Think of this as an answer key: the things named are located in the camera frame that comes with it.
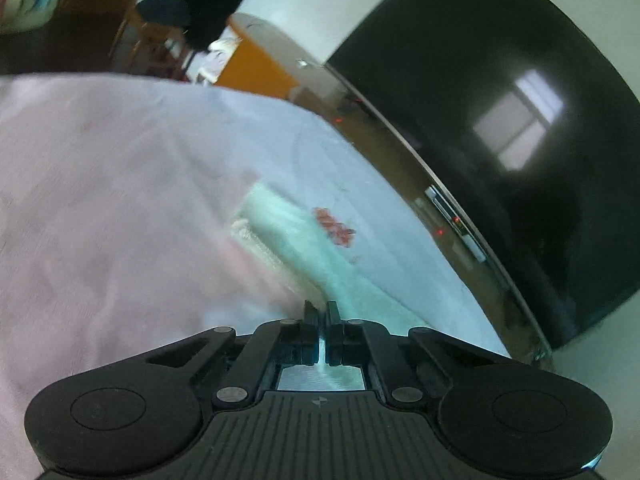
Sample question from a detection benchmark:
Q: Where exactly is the silver set-top box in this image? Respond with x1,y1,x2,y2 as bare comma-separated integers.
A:
424,186,489,264

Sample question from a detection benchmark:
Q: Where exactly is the wooden chair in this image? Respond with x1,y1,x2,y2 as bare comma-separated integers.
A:
110,0,201,81

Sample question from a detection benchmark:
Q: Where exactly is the white fleece cloth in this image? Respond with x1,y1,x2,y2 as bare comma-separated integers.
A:
230,182,431,367

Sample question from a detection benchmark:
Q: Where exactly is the wooden television stand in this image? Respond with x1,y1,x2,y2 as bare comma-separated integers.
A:
215,12,556,371

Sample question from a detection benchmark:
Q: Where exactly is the black television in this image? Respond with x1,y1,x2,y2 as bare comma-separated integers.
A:
325,0,640,351

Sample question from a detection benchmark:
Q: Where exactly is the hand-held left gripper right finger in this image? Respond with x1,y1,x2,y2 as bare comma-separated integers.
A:
325,300,493,406

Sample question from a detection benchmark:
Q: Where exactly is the white floral bed sheet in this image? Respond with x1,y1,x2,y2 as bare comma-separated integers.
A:
100,77,513,361

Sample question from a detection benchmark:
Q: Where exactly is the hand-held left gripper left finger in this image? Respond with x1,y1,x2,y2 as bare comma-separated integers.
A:
145,300,321,408

